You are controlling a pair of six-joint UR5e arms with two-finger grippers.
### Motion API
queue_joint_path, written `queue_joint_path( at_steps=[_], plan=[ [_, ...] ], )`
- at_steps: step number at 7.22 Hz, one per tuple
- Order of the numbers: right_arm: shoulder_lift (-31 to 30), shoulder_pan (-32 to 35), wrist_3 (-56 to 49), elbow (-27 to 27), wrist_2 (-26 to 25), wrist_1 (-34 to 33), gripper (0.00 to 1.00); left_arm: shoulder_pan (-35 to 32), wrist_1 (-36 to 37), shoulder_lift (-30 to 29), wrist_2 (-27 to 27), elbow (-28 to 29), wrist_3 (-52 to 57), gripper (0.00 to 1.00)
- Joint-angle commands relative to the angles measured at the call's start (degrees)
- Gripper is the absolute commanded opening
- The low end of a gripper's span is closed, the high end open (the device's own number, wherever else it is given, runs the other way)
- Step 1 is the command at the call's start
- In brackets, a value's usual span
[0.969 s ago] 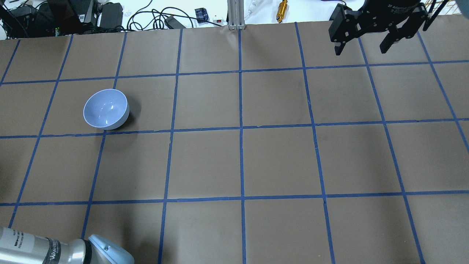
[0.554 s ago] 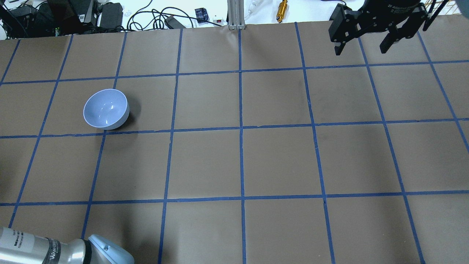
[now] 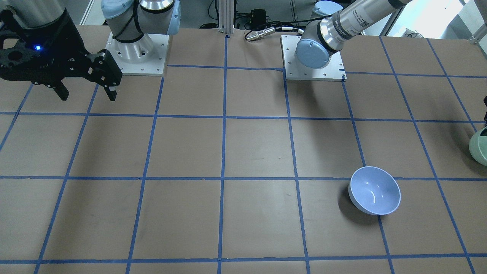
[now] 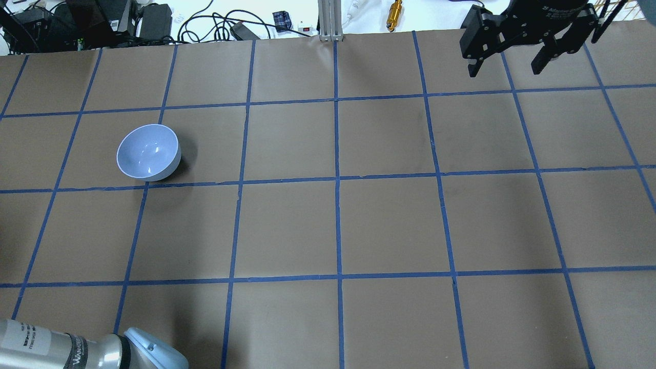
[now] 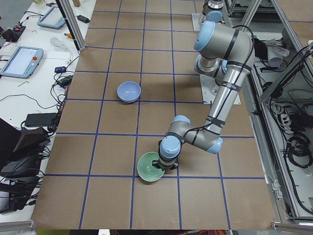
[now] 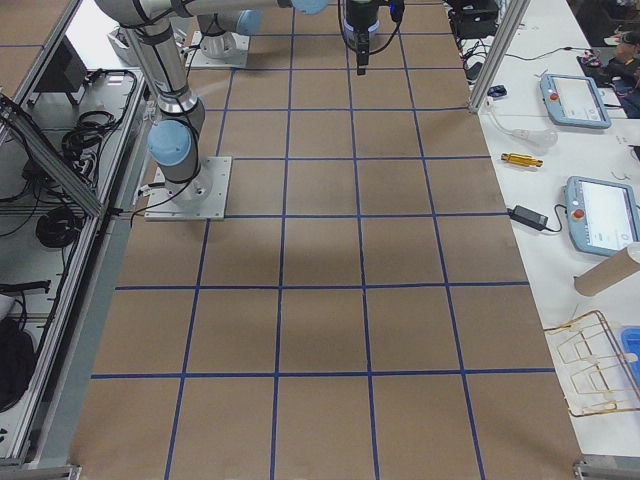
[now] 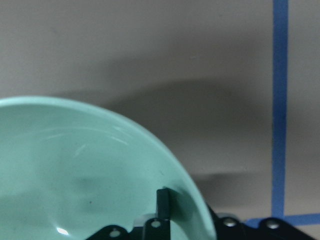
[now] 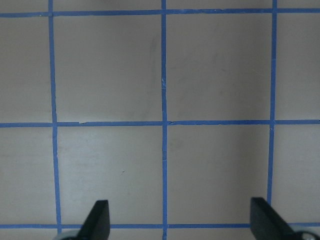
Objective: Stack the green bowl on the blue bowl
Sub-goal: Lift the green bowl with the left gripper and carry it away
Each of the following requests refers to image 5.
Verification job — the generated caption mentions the near teach pendant tablet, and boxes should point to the near teach pendant tablet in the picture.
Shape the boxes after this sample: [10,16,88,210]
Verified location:
[0,46,44,79]

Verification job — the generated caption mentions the black flat power brick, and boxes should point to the black flat power brick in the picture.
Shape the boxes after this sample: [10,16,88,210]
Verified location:
[24,113,57,127]

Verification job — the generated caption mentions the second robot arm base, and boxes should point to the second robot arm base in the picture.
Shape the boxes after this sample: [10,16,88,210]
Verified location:
[202,0,224,23]

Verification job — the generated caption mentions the blue bowl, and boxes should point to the blue bowl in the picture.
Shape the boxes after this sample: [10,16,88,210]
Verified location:
[117,81,141,103]

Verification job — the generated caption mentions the far teach pendant tablet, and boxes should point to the far teach pendant tablet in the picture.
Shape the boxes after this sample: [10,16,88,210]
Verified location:
[37,6,66,29]

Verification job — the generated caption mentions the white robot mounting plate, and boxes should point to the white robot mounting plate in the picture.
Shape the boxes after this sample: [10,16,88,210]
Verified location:
[200,73,242,105]

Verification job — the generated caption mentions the teach pendant tablet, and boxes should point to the teach pendant tablet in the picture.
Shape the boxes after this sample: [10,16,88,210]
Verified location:
[0,46,44,79]
[37,6,66,29]

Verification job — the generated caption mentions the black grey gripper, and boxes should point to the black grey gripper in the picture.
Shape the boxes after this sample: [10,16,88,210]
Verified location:
[152,157,178,170]

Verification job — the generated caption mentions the green bowl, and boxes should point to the green bowl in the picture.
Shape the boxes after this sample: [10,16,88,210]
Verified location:
[137,152,165,182]

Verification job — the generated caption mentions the small blue device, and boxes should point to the small blue device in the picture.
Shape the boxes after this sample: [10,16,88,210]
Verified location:
[54,66,67,73]

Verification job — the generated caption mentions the aluminium frame post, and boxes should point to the aluminium frame post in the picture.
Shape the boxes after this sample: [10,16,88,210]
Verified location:
[56,0,86,51]

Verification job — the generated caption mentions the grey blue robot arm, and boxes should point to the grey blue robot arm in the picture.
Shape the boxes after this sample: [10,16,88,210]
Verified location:
[152,21,255,170]

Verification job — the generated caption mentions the coiled black cables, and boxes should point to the coiled black cables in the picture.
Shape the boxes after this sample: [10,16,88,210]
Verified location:
[285,133,313,169]

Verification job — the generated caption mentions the black power adapter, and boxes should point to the black power adapter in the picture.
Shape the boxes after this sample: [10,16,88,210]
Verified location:
[76,15,90,24]

